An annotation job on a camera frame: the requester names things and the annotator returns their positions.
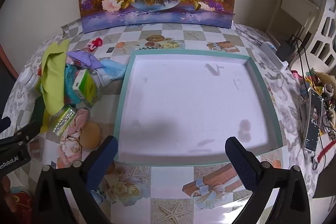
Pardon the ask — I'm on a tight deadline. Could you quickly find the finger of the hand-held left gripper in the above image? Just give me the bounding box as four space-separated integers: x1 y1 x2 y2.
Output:
0 120 45 147
0 116 12 133

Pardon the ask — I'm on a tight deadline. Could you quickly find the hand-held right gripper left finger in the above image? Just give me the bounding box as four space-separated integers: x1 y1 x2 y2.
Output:
31 135 119 224

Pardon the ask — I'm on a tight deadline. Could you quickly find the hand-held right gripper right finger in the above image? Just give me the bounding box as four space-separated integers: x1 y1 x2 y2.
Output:
225 136 318 224

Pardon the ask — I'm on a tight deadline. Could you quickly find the beige round sponge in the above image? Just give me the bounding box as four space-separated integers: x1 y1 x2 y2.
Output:
79 122 101 149

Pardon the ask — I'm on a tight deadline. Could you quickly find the pink floral cloth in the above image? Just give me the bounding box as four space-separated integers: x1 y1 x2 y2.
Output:
66 108 90 136

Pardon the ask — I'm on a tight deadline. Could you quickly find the lime green cloth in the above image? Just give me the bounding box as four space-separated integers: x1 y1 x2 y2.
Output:
41 39 71 132

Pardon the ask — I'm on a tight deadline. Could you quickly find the green tissue pack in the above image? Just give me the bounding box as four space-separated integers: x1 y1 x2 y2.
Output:
72 70 99 106

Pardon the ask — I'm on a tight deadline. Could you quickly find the blue white face mask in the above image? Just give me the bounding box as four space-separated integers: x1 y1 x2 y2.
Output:
91 70 105 86

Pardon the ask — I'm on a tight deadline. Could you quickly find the white box with teal rim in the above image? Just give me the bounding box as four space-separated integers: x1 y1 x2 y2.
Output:
113 49 283 165

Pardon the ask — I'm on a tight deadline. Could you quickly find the light blue plastic packet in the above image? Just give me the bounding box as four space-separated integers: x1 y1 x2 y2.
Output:
100 59 128 81

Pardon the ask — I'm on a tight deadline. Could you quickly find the purple plastic packet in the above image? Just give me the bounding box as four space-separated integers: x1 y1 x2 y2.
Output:
66 50 102 69

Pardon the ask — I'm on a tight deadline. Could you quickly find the red pompom hair tie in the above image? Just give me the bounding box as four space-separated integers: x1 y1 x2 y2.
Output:
87 37 103 52

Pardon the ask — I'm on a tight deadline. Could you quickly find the shiny green wrapped packet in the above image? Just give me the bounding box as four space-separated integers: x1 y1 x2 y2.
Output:
52 105 76 135

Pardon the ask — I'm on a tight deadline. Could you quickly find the red patterned cushion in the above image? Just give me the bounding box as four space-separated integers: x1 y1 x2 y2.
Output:
0 175 33 224

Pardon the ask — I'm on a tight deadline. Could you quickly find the white plastic bottle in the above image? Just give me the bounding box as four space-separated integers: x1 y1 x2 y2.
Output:
20 67 42 94

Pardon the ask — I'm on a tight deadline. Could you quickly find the grey floral tablecloth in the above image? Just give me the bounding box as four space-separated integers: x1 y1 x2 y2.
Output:
0 22 336 214

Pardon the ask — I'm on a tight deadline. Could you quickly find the checkered printed table cover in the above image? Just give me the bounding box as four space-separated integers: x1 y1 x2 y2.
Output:
26 22 289 224

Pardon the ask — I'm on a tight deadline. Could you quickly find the teal cloth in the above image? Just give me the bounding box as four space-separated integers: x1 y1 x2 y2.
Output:
64 64 82 105

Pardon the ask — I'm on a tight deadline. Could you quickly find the smartphone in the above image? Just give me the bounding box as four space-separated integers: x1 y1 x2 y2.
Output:
304 89 324 152

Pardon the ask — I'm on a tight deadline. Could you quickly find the white power strip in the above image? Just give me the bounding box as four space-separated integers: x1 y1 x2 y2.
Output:
260 42 289 71

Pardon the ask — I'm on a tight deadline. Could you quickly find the pile of colourful clutter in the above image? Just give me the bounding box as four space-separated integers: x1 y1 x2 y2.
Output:
291 68 336 140

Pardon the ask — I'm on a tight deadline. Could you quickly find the red strap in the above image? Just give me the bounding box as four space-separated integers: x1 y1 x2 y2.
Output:
316 140 336 164

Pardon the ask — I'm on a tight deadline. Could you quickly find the black charger with cable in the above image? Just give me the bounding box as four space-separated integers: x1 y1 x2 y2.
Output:
289 34 319 98

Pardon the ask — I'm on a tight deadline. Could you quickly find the white shelf frame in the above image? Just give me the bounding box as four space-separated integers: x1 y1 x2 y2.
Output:
265 0 319 41

